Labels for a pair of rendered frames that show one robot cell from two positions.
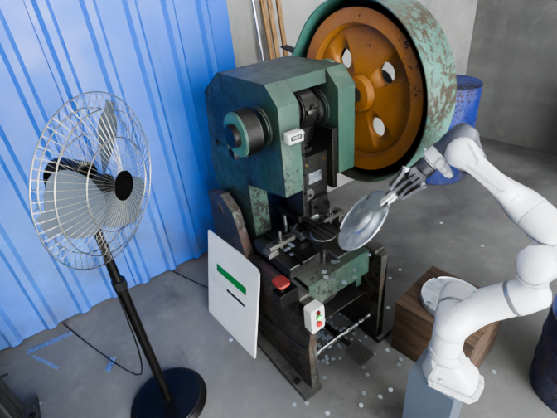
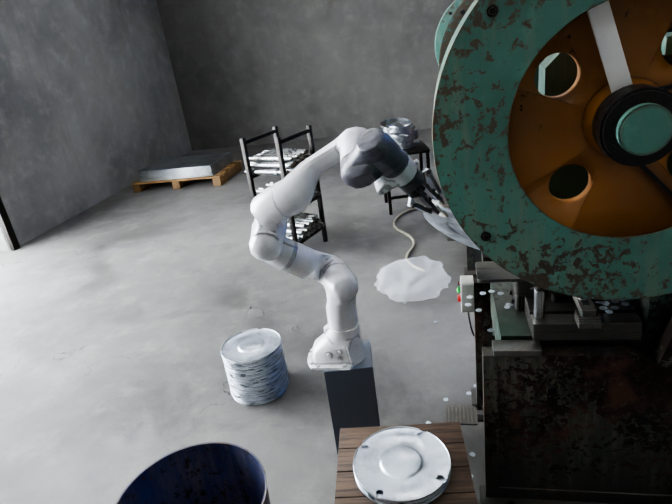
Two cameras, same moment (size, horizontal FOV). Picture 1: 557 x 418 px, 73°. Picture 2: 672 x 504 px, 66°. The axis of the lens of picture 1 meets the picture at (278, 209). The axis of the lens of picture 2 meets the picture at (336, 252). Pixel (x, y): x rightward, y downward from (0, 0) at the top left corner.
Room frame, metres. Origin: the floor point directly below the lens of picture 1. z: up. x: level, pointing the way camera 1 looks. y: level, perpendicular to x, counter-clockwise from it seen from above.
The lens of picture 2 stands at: (2.11, -1.71, 1.59)
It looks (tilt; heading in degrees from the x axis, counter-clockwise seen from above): 23 degrees down; 136
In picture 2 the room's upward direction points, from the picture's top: 8 degrees counter-clockwise
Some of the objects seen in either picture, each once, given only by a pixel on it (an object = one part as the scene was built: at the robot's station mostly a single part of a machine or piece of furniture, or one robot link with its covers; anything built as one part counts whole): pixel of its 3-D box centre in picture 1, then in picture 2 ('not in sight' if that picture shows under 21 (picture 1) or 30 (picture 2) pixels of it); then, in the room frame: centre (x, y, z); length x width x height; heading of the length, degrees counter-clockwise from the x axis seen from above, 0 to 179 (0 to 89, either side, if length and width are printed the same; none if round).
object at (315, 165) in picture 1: (308, 178); not in sight; (1.51, -0.15, 1.04); 0.17 x 0.15 x 0.30; 33
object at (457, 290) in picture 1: (452, 317); (342, 298); (0.93, -0.59, 0.71); 0.18 x 0.11 x 0.25; 149
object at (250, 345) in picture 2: not in sight; (251, 344); (0.22, -0.56, 0.25); 0.29 x 0.29 x 0.01
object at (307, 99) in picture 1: (299, 127); not in sight; (1.54, -0.13, 1.27); 0.21 x 0.12 x 0.34; 33
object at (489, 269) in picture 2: (330, 248); (514, 285); (1.39, -0.22, 0.72); 0.25 x 0.14 x 0.14; 33
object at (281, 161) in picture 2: not in sight; (285, 192); (-0.95, 0.76, 0.47); 0.46 x 0.43 x 0.95; 13
